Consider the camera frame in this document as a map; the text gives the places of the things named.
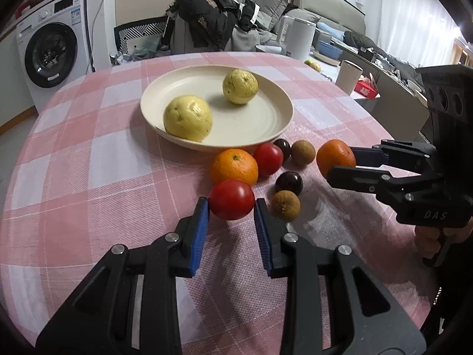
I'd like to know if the white front-load washing machine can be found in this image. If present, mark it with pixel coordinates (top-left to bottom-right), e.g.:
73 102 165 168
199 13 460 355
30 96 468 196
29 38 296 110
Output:
16 0 93 112

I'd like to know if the person's right hand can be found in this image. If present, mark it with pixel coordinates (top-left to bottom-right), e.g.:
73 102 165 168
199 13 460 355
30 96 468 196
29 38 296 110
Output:
414 219 472 259

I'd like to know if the dark purple plum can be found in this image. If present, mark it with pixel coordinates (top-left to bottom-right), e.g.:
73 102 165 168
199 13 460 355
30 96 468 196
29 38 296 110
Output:
273 139 291 163

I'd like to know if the brown longan fruit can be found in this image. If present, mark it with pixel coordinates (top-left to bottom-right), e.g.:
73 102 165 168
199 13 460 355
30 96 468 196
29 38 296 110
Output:
291 139 317 167

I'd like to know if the beige cup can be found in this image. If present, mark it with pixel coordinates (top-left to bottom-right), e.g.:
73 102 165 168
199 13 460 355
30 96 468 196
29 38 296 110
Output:
335 60 363 95

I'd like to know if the yellow round fruit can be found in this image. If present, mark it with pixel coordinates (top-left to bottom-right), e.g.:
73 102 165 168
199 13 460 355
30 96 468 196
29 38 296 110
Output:
163 95 213 142

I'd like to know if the blue bowl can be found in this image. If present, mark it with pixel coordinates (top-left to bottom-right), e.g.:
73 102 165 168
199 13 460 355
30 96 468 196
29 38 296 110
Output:
318 41 343 60

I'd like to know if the red tomato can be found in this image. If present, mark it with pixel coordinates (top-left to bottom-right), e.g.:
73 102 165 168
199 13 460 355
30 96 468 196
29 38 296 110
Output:
252 143 284 177
208 179 255 221

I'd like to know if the cream round plate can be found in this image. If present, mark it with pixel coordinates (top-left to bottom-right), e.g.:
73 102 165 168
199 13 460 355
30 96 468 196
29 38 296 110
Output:
140 65 294 152

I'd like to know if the grey sofa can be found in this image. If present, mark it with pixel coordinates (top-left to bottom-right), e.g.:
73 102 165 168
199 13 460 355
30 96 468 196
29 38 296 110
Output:
239 0 420 80

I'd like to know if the black jacket pile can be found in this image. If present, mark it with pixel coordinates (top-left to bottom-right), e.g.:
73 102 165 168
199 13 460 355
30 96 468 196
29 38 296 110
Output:
166 0 260 53

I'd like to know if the yellow-green fruit on side table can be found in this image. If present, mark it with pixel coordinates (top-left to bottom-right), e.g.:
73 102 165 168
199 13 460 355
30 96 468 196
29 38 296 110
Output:
305 59 321 73

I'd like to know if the dark plum front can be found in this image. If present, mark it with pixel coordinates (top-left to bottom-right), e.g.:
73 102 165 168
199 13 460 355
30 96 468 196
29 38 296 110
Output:
275 171 304 196

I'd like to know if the red tomato near plate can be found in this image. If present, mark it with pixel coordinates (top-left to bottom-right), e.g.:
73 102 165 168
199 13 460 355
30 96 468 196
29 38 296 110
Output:
252 143 284 177

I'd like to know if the green speckled round fruit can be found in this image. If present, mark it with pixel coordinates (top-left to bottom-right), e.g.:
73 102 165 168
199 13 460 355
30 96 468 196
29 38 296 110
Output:
222 69 259 105

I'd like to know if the red box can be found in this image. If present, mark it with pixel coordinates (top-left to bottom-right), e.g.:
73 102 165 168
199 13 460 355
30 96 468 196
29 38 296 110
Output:
354 80 378 99

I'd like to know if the brown longan front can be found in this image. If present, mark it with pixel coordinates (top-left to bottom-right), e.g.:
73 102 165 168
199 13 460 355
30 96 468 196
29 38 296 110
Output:
270 190 302 223

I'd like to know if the orange tangerine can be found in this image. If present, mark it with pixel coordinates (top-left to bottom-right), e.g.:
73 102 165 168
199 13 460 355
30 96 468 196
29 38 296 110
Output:
316 139 356 179
209 148 258 187

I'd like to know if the white side table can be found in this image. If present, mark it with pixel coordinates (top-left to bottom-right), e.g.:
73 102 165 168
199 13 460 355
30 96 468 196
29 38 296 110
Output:
308 54 381 113

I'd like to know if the white electric kettle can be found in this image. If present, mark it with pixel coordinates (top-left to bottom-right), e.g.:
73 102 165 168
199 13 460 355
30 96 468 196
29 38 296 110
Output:
277 16 317 62

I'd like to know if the red tomato front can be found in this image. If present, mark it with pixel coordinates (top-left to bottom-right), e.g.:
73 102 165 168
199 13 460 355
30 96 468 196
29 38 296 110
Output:
208 179 255 221

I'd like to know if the orange tangerine front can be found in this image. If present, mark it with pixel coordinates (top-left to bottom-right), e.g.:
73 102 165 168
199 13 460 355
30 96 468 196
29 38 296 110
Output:
316 139 356 179

